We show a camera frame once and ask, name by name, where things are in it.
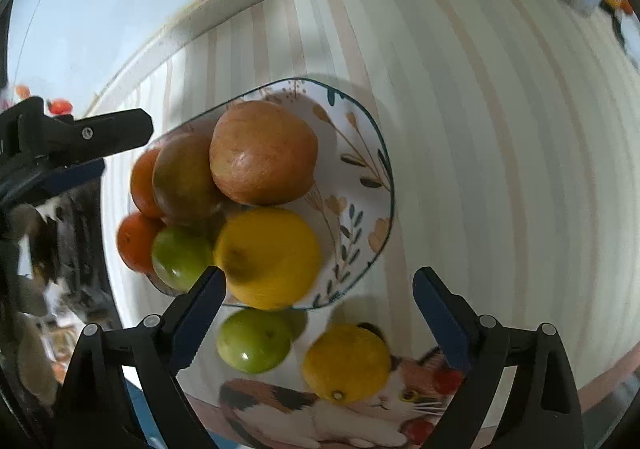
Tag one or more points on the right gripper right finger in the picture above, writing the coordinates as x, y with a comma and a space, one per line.
542, 410

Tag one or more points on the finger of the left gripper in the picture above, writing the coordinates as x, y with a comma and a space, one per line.
90, 133

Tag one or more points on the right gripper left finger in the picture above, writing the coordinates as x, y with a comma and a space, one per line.
94, 409

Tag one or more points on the green fruit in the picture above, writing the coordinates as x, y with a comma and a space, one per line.
180, 256
256, 341

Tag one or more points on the yellow lemon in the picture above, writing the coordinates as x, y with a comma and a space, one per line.
347, 364
270, 256

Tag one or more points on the upper orange tangerine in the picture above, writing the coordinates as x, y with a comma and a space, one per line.
141, 184

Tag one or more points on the orange tangerine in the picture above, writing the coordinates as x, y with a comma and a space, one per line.
135, 237
141, 184

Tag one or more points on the black gas stove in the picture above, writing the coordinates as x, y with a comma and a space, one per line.
68, 251

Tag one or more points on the green fruit in plate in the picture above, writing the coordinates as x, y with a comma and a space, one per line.
180, 256

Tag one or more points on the lower orange tangerine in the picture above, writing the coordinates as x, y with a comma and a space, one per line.
135, 237

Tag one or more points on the dark red-green apple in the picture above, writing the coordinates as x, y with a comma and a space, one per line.
182, 182

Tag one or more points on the yellow lemon in plate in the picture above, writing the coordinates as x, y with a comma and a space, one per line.
270, 256

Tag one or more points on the large red apple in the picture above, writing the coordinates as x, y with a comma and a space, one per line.
262, 154

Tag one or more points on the floral ceramic fruit plate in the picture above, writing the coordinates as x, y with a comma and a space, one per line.
351, 205

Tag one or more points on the striped cat table mat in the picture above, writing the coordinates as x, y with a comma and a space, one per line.
512, 128

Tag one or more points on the white folded paper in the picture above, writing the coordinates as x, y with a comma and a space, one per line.
627, 27

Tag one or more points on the colourful fruit wall sticker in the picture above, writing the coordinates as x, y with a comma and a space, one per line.
12, 95

